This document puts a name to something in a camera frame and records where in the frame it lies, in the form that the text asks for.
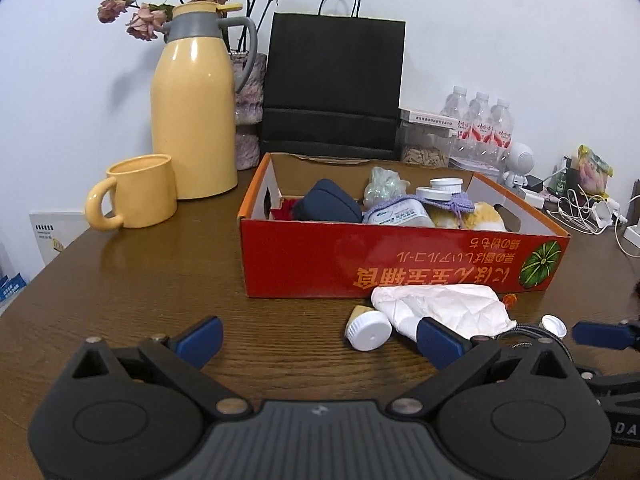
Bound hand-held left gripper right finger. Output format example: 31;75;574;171
390;317;581;418

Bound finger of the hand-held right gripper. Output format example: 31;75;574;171
571;319;640;352
575;360;640;398

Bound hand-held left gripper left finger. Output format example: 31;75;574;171
70;316;253;422

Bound white plastic bag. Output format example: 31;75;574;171
370;284;518;352

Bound white bottle cap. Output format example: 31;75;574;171
542;314;569;339

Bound small white bottle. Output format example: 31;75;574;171
345;310;393;352

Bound red cardboard box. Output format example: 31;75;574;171
237;152;572;299

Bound yellow plush toy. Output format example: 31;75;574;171
431;201;505;230

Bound white wipes packet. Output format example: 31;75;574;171
362;197;436;227

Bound purple knit pouch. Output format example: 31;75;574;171
425;191;474;217

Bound yellow ceramic mug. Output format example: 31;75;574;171
84;154;178;231

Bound colourful snack packet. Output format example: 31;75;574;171
577;145;615;194

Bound iridescent plastic bag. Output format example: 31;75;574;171
362;166;411;209

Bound white booklet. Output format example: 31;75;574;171
29;210;90;267

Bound navy zip pouch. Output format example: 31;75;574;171
292;178;363;224

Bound white robot-shaped speaker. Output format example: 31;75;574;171
501;142;538;188

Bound clear seed container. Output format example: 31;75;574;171
400;120;458;167

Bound blue packets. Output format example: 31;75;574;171
0;270;26;314

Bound clear water bottle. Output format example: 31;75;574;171
467;91;493;157
489;99;515;159
442;86;471;153

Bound small white flat box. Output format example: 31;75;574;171
400;107;460;128

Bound yellow thermos jug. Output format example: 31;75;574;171
151;2;258;200

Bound pink mottled vase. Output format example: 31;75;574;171
230;51;268;171

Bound black paper bag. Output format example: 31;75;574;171
260;0;407;162

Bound white tangled cables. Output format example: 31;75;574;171
547;182;640;262

